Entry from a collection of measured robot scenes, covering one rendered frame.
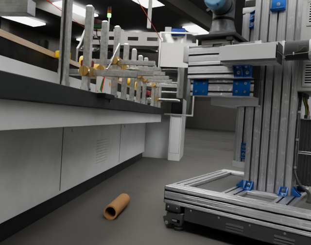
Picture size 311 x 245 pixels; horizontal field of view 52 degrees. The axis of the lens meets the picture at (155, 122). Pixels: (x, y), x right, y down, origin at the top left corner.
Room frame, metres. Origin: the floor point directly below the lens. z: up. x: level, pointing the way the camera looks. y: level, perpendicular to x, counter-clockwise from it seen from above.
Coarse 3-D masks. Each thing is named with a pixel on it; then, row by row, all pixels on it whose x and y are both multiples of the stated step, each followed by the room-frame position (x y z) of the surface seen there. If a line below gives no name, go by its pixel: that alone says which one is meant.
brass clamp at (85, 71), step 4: (80, 68) 1.61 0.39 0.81; (84, 68) 1.61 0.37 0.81; (88, 68) 1.63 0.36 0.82; (92, 68) 1.67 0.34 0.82; (80, 72) 1.61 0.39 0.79; (84, 72) 1.61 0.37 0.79; (88, 72) 1.62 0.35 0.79; (92, 72) 1.67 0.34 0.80; (92, 76) 1.68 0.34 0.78; (96, 76) 1.73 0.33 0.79
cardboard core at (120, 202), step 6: (120, 198) 1.94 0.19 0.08; (126, 198) 2.01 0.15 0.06; (114, 204) 1.81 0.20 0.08; (120, 204) 1.87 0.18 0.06; (126, 204) 1.98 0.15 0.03; (108, 210) 1.85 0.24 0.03; (114, 210) 1.91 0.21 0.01; (120, 210) 1.84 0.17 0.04; (108, 216) 1.80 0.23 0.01; (114, 216) 1.78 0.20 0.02
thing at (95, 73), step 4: (72, 72) 1.69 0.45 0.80; (76, 72) 1.69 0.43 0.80; (96, 72) 1.67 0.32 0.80; (100, 72) 1.67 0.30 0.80; (104, 72) 1.67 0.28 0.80; (108, 72) 1.66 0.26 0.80; (112, 72) 1.66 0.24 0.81; (116, 72) 1.66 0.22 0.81; (120, 72) 1.65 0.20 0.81; (124, 72) 1.65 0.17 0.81; (128, 72) 1.65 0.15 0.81; (132, 72) 1.64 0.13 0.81; (136, 72) 1.64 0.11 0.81; (104, 76) 1.69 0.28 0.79; (108, 76) 1.68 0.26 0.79; (112, 76) 1.67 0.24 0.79; (116, 76) 1.66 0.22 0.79; (120, 76) 1.65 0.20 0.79; (124, 76) 1.65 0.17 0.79; (128, 76) 1.65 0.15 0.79; (132, 76) 1.64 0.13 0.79; (136, 76) 1.64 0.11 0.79
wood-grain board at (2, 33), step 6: (0, 30) 1.27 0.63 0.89; (0, 36) 1.28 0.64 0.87; (6, 36) 1.31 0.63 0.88; (12, 36) 1.34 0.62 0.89; (18, 42) 1.39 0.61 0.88; (24, 42) 1.43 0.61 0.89; (30, 42) 1.48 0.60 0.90; (30, 48) 1.49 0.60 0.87; (36, 48) 1.53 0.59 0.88; (42, 48) 1.59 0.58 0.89; (48, 54) 1.65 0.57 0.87; (54, 54) 1.71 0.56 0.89; (72, 60) 1.94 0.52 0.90; (78, 66) 2.03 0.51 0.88; (108, 78) 2.64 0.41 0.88
